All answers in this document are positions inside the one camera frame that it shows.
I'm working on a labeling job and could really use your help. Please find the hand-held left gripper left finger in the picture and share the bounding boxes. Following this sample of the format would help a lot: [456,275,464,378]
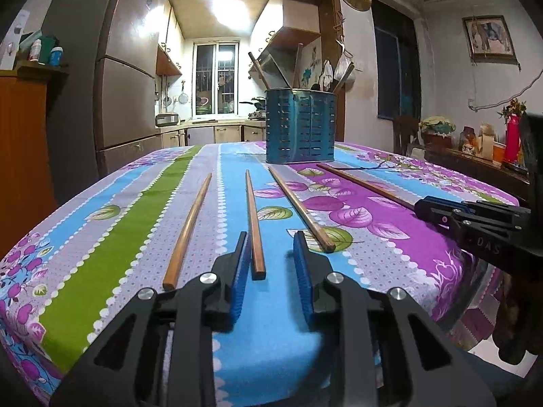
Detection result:
[50,231,249,407]

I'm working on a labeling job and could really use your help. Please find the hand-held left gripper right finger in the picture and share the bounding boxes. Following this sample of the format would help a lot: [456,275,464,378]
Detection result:
[293,230,497,407]

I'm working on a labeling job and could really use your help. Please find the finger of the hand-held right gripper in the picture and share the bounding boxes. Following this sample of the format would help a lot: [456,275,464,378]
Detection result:
[424,196,531,221]
[414,200,467,238]

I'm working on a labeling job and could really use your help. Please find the blue perforated utensil holder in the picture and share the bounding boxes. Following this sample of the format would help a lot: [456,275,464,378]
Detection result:
[265,88,338,164]

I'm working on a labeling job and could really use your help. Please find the person's right hand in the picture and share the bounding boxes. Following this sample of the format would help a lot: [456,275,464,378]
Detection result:
[492,269,543,365]

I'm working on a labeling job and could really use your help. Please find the dark wooden dining table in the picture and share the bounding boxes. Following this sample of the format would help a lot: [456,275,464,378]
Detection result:
[424,144,531,204]

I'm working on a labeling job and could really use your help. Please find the beige bottle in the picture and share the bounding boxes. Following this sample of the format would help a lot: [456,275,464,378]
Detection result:
[479,124,495,158]

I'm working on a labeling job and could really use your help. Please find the wooden chair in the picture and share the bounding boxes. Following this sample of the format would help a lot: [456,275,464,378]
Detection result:
[392,114,420,155]

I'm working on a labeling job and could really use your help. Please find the red thermos bottle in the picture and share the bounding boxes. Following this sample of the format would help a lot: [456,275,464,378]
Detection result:
[505,114,522,164]

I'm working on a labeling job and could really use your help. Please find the striped floral tablecloth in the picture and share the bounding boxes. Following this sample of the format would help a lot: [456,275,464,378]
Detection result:
[0,141,520,407]

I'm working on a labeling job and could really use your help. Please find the lower kitchen cabinets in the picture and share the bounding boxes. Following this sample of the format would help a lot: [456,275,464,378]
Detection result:
[160,123,266,147]

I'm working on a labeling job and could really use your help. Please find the kitchen cabinets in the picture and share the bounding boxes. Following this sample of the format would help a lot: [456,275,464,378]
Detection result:
[160,123,266,147]
[157,0,185,75]

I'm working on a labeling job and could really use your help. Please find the dark room window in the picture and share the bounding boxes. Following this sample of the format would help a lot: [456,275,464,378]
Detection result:
[372,0,423,121]

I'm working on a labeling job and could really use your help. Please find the hanging cloth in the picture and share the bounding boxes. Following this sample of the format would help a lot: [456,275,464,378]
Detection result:
[318,60,336,92]

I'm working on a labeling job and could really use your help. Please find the hanging white plastic bag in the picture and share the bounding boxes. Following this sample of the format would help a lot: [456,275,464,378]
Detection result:
[335,49,355,81]

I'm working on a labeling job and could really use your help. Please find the kitchen window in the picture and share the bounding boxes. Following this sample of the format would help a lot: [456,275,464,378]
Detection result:
[194,42,238,115]

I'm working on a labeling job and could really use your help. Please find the range hood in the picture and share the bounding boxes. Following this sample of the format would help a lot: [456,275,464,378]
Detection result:
[257,51,298,90]

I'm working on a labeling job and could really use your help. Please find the grey refrigerator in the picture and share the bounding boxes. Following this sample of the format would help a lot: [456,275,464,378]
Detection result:
[42,0,170,174]

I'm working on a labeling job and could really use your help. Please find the upper kitchen cabinets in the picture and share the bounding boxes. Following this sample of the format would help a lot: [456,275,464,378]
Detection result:
[157,0,185,75]

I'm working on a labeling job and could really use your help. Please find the wooden sideboard cabinet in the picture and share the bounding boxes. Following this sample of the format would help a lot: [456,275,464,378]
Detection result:
[0,65,69,259]

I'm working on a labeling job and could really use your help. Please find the kitchen ceiling light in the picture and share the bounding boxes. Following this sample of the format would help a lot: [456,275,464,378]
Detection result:
[212,0,255,26]

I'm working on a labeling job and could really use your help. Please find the framed wall picture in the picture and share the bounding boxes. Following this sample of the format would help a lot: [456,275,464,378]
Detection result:
[462,16,517,61]

